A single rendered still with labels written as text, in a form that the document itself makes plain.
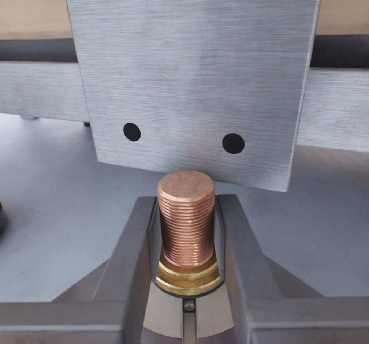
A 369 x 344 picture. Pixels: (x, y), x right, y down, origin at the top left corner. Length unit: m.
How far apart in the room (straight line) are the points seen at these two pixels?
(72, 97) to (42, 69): 0.03
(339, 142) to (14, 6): 0.31
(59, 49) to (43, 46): 0.02
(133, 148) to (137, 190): 0.20
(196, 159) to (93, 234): 0.19
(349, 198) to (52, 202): 0.37
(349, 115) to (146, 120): 0.12
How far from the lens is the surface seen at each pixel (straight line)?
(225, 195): 0.15
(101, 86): 0.16
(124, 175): 0.41
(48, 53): 0.33
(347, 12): 0.23
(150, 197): 0.15
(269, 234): 0.30
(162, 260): 0.16
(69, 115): 0.26
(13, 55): 0.36
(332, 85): 0.19
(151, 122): 0.15
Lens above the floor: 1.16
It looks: 27 degrees up
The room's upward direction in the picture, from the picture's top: 178 degrees clockwise
